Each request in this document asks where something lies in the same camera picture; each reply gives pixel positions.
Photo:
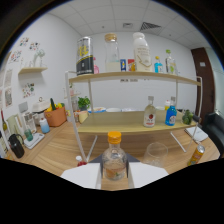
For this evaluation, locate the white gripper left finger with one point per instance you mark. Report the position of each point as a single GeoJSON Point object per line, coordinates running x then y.
{"type": "Point", "coordinates": [83, 175]}

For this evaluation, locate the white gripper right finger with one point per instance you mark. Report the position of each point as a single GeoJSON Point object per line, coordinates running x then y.
{"type": "Point", "coordinates": [148, 173]}

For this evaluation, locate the clear bottle orange cap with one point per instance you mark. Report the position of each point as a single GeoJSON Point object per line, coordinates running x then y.
{"type": "Point", "coordinates": [114, 161]}

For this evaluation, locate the yellow drink can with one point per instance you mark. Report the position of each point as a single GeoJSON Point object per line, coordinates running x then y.
{"type": "Point", "coordinates": [196, 155]}

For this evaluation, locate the clear bottle green cap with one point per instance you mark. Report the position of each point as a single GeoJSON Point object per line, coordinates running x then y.
{"type": "Point", "coordinates": [170, 65]}

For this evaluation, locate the clear glass cup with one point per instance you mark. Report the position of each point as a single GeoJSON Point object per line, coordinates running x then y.
{"type": "Point", "coordinates": [155, 155]}

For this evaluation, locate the clear bottle red label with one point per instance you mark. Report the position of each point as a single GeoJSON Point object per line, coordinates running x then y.
{"type": "Point", "coordinates": [149, 116]}

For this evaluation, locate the white kitchen scale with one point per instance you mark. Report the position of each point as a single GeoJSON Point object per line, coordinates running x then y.
{"type": "Point", "coordinates": [33, 141]}

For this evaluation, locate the blue liquid bottle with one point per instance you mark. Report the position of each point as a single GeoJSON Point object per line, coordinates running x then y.
{"type": "Point", "coordinates": [171, 116]}

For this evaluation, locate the small blue white bottle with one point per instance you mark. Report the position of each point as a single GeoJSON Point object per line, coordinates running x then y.
{"type": "Point", "coordinates": [44, 126]}

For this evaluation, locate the white notebook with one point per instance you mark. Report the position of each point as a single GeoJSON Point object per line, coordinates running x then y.
{"type": "Point", "coordinates": [197, 134]}

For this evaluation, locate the orange basket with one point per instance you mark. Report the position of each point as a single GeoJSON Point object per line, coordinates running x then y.
{"type": "Point", "coordinates": [55, 116]}

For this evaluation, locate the blue rim bowl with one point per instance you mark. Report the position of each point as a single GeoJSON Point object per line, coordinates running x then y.
{"type": "Point", "coordinates": [96, 110]}

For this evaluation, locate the green lime ornament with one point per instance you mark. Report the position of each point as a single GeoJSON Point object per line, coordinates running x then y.
{"type": "Point", "coordinates": [187, 117]}

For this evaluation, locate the black kettle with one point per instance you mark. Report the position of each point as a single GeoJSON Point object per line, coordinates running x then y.
{"type": "Point", "coordinates": [16, 148]}

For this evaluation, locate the white bowl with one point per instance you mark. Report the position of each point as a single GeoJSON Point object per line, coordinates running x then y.
{"type": "Point", "coordinates": [114, 109]}

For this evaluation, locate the potted green plant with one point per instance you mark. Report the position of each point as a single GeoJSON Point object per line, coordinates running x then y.
{"type": "Point", "coordinates": [84, 102]}

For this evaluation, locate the dark cylinder tool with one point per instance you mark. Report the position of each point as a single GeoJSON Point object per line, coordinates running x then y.
{"type": "Point", "coordinates": [197, 118]}

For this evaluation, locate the white countertop appliance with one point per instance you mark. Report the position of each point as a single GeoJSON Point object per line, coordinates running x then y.
{"type": "Point", "coordinates": [40, 106]}

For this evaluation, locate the brown door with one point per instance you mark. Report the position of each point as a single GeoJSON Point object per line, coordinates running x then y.
{"type": "Point", "coordinates": [201, 83]}

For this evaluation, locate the amber round bottle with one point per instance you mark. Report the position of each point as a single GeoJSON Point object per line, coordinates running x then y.
{"type": "Point", "coordinates": [132, 68]}

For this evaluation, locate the light blue bottle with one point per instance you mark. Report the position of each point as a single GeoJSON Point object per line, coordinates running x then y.
{"type": "Point", "coordinates": [158, 66]}

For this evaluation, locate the small pink bottle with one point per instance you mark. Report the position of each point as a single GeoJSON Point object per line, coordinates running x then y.
{"type": "Point", "coordinates": [96, 68]}

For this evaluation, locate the tall black silver can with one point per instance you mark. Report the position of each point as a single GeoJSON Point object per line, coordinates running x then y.
{"type": "Point", "coordinates": [84, 56]}

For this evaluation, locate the large white bottle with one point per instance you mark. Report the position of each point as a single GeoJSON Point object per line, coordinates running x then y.
{"type": "Point", "coordinates": [142, 53]}

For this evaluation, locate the glass jar cork lid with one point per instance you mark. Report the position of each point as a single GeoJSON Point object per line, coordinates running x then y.
{"type": "Point", "coordinates": [112, 55]}

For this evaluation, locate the white frame wooden shelf rack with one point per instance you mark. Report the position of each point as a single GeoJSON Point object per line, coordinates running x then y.
{"type": "Point", "coordinates": [120, 122]}

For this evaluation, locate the wooden wall shelf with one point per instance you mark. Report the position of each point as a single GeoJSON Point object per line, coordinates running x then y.
{"type": "Point", "coordinates": [32, 70]}

